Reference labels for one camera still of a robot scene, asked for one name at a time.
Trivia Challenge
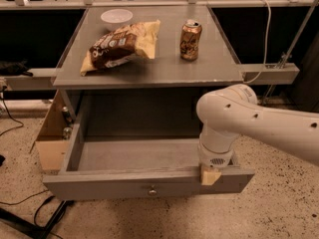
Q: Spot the black cloth object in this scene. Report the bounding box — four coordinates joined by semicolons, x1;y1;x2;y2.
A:
0;61;33;77

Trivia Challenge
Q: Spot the black stand base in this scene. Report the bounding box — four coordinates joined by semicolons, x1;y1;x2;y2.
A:
0;201;74;239

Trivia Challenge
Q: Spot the white cable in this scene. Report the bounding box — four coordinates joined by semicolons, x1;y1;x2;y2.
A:
243;0;273;84

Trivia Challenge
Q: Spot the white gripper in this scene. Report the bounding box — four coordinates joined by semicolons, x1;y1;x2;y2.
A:
198;124;239;185

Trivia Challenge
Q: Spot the grey metal rail frame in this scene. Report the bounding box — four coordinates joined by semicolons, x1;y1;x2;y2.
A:
0;0;312;85

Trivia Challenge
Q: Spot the small bottle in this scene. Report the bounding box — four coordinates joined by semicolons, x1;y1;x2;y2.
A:
63;126;73;140

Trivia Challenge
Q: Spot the brown chip bag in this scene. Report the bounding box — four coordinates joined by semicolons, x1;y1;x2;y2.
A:
80;20;160;77

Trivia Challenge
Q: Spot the white bowl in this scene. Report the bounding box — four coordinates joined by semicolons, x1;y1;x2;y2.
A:
101;9;133;31

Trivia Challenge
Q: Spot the gold soda can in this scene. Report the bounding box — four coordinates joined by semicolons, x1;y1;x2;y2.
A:
179;19;202;61

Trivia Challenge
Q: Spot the grey drawer cabinet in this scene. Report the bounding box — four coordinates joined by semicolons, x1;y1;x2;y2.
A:
51;4;245;141

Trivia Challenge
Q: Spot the grey top drawer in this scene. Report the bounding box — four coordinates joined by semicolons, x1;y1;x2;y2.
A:
43;96;254;200

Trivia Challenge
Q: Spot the cardboard box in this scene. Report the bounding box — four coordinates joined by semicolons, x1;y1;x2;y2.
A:
35;92;69;171

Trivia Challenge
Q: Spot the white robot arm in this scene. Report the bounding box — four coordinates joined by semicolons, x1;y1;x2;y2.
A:
196;84;319;186

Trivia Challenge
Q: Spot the black floor cable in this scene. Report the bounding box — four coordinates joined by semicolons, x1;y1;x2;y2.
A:
0;85;25;137

